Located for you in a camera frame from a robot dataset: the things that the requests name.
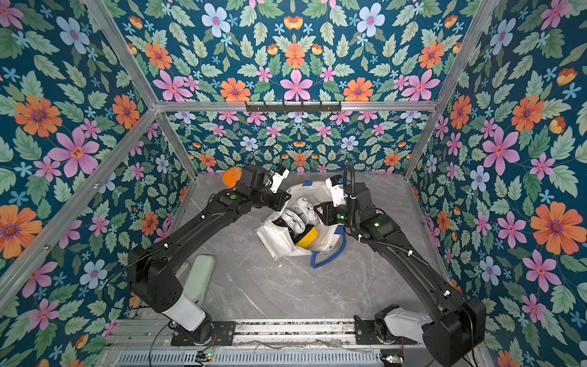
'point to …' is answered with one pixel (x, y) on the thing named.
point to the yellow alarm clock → (307, 239)
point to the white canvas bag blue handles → (329, 241)
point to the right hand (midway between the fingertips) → (324, 201)
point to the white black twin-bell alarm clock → (299, 214)
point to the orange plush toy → (231, 176)
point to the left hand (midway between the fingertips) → (293, 194)
